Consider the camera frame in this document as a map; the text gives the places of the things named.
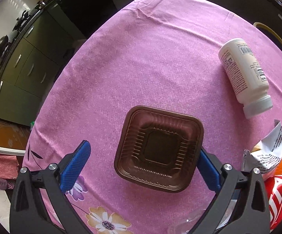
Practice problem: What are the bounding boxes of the brown plastic tray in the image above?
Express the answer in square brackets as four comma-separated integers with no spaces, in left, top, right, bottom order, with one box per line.
[114,106,204,193]

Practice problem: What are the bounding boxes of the silver snack wrapper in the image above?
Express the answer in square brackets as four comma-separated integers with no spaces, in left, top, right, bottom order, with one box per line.
[241,120,282,180]

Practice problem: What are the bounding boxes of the red soda can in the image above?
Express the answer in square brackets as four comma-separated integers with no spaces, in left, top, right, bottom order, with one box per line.
[265,174,282,232]

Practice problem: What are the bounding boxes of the small white plastic bottle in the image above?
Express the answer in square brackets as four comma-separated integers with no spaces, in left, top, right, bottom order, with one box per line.
[218,38,273,119]

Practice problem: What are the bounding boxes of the clear plastic water bottle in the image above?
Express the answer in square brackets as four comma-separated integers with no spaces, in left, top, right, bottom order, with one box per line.
[167,199,237,234]

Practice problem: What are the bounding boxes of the yellow rimmed trash bin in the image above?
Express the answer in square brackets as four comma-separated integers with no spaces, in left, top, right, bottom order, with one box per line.
[253,22,282,52]

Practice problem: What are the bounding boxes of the green lower cabinets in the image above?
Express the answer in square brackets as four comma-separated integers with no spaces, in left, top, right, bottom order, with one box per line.
[0,4,82,126]

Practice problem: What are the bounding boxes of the small black pot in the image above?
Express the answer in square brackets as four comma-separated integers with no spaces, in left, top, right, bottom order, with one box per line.
[13,10,30,32]

